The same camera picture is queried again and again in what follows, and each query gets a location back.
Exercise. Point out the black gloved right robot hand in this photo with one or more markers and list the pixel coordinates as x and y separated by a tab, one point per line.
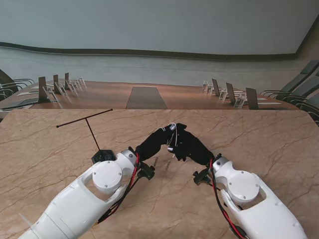
192	147

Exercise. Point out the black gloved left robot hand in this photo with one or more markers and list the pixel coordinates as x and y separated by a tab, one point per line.
154	144

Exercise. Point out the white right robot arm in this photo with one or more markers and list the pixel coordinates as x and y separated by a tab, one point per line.
249	199

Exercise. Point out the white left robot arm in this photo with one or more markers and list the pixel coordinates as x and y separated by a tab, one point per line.
79	199

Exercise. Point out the black T rack marble base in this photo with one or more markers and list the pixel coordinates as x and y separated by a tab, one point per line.
104	155

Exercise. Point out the brown conference table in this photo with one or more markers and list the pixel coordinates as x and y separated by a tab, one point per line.
187	97

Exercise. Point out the clear acrylic name holder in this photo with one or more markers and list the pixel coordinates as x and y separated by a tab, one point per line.
240	101
81	81
71	86
62	90
223	94
205	85
51	94

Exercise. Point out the brown upright desk screen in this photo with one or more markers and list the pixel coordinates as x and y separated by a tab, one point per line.
230	92
66	79
43	87
55	82
215	87
251	98

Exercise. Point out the white paper sheet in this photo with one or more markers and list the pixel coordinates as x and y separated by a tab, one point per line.
270	103
27	93

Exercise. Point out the grey office chair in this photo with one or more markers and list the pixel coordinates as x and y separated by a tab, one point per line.
299	79
312	102
309	88

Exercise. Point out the dark office chair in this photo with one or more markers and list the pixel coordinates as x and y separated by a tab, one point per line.
5	77

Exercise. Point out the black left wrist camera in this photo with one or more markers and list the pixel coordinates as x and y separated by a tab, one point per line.
147	171

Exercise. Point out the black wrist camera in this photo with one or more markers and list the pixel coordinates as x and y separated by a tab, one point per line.
147	171
202	176

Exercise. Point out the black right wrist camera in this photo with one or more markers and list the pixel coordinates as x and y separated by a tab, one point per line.
202	176

